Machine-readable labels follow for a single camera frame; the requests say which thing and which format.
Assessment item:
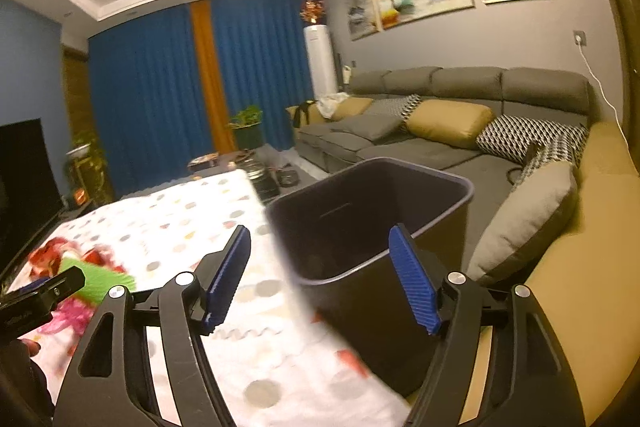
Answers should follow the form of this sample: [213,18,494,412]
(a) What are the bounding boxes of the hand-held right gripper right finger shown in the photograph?
[389,224,586,427]

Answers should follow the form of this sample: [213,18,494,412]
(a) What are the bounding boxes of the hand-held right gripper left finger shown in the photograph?
[52,225,252,427]

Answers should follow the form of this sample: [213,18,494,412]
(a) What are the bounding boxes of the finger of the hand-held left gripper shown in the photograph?
[20,268,86,308]

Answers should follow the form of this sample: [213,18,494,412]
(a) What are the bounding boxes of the red patterned plastic bag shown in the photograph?
[30,244,126,279]

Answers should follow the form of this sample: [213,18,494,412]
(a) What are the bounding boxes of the small magenta plastic bag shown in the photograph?
[37,297,93,338]

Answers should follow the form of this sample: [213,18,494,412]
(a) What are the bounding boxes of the green foam net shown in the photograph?
[60,257,137,305]

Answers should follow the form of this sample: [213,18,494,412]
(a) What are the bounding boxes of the grey plastic bin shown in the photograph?
[265,157,475,400]

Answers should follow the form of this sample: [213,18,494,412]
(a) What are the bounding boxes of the printed white tablecloth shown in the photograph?
[10,169,418,427]

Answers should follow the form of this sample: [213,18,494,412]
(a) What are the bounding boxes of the black flat television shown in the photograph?
[0,118,66,258]

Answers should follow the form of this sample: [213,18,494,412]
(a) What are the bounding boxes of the gold plant stand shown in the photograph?
[67,154,101,198]

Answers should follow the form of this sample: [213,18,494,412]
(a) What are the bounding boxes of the beige grey cushion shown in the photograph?
[467,161,578,285]

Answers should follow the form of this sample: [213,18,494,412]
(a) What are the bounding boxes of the potted plant green planter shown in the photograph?
[228,105,265,150]

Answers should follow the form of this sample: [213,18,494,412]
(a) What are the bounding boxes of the dark grey cushion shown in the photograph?
[340,113,416,142]

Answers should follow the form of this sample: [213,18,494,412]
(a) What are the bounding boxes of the large yellow cushion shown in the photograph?
[405,99,496,148]

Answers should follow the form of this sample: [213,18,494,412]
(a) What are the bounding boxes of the small black white patterned cushion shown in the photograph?
[370,94,423,118]

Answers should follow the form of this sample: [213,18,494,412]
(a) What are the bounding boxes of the long yellow leather bolster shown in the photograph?
[450,122,640,427]

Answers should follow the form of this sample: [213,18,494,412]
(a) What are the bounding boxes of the small yellow cushion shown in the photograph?
[332,97,373,120]

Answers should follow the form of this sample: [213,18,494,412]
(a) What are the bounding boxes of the large black white patterned cushion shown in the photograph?
[477,114,591,188]

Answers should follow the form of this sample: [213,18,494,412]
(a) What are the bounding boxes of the white cloth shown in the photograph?
[317,92,351,118]

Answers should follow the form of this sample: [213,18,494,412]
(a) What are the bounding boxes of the blue curtain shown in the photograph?
[210,0,321,152]
[87,2,201,200]

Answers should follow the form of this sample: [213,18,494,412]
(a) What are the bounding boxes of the grey sofa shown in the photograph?
[285,66,606,208]

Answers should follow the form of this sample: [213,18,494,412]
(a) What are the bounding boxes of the orange curtain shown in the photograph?
[189,1,236,152]

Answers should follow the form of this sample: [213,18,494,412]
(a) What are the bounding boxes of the white standing air conditioner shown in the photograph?
[303,24,340,95]

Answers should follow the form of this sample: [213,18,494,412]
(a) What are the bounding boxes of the small grey landscape painting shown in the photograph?
[342,0,382,42]

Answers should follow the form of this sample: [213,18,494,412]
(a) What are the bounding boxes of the artificial flower arrangement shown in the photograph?
[298,0,327,26]

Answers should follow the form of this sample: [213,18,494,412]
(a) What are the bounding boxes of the white cable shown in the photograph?
[577,44,632,142]

